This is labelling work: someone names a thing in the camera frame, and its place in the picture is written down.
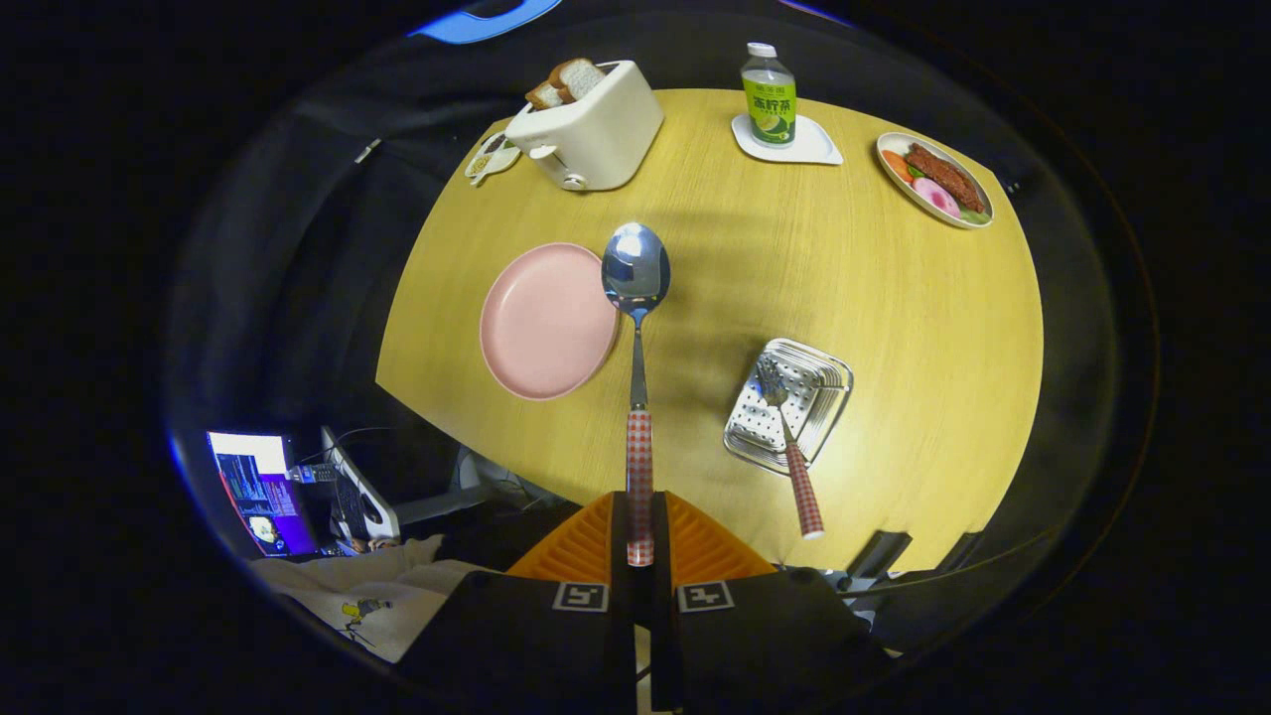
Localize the open laptop with lit screen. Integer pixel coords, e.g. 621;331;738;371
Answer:
207;430;319;559

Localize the white coaster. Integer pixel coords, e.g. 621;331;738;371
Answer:
731;112;844;166

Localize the metal wire basket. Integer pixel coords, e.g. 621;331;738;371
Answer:
723;338;855;478

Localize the person's white printed shirt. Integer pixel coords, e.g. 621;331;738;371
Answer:
253;536;497;661

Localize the white divided condiment dish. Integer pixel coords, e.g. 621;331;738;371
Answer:
464;131;522;188

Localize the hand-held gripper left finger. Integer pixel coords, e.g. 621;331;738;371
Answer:
397;490;636;715

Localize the white plate of food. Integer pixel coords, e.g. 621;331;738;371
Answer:
876;132;996;230

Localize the cream white toaster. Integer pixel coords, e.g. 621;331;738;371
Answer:
504;60;666;193

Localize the green label drink bottle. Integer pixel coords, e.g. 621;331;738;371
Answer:
741;42;798;148

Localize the black chair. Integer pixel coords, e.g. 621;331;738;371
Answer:
844;529;984;597

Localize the brown meat slice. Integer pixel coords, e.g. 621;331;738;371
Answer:
906;143;986;214

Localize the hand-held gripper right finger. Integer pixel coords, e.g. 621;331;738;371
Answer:
650;490;895;715

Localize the fork with red checked handle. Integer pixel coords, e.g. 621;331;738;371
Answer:
755;356;825;541

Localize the pink round plate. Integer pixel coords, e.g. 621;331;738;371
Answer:
480;242;622;401

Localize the spoon with red checked handle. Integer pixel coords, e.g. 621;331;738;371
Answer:
601;221;672;567

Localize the pink radish slice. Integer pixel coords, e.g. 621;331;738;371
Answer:
912;177;962;219

